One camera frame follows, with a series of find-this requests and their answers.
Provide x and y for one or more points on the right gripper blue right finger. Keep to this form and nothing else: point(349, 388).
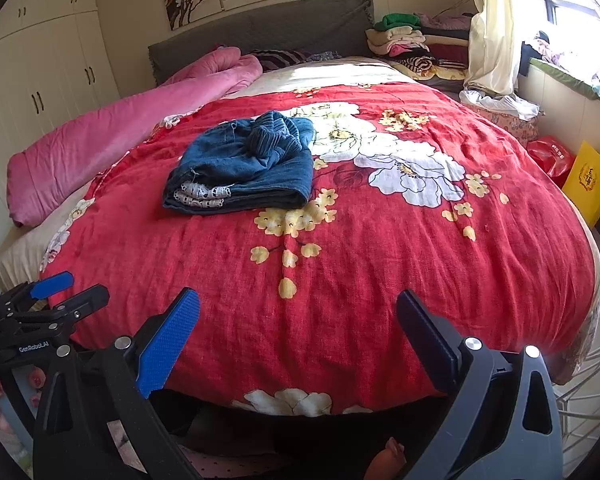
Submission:
point(434, 340)

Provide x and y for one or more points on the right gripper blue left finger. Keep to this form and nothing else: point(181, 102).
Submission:
point(161, 340)

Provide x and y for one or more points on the blue denim pants lace trim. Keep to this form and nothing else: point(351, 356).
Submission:
point(245, 164)

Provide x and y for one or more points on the red floral bedspread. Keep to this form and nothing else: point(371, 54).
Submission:
point(409, 190)

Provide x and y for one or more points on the pink quilt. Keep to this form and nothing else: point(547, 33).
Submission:
point(41, 177)

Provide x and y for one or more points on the red bag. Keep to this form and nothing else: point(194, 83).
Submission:
point(552, 157)

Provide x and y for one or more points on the yellow box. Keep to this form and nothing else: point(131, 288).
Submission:
point(582, 186)

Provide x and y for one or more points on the white cloth on floral box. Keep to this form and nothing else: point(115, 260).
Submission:
point(517, 116)

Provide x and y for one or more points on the white wardrobe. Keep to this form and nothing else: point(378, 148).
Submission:
point(53, 67)

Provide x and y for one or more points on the cream curtain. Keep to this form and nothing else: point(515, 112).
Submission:
point(495, 38)

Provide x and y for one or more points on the stack of folded clothes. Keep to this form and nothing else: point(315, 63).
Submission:
point(429, 50)

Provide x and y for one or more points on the striped pillow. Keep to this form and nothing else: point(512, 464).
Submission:
point(274, 59)

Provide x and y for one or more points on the grey padded headboard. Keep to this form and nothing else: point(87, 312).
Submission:
point(310, 26)

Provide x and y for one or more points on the window with dark frame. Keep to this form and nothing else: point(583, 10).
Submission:
point(567, 34)

